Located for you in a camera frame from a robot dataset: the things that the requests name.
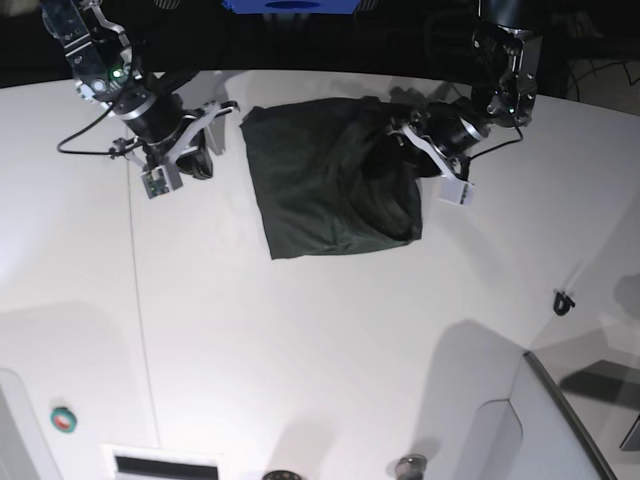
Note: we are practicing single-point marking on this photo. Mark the small black clip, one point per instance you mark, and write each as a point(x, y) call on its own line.
point(563, 303)

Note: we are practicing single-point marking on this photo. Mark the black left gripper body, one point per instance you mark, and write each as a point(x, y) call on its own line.
point(453, 128)

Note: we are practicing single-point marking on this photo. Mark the dark green t-shirt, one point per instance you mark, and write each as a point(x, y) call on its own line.
point(330, 178)

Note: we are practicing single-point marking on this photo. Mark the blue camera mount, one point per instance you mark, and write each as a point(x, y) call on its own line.
point(245, 7)

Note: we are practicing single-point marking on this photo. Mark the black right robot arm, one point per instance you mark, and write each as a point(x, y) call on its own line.
point(101, 56)

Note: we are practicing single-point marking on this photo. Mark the green red tape roll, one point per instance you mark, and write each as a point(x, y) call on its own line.
point(63, 419)

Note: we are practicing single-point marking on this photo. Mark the round metal knob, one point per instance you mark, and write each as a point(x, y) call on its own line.
point(411, 467)

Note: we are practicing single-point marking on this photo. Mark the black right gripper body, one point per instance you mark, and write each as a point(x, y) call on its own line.
point(151, 116)

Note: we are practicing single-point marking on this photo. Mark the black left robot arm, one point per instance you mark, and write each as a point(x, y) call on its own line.
point(505, 45)

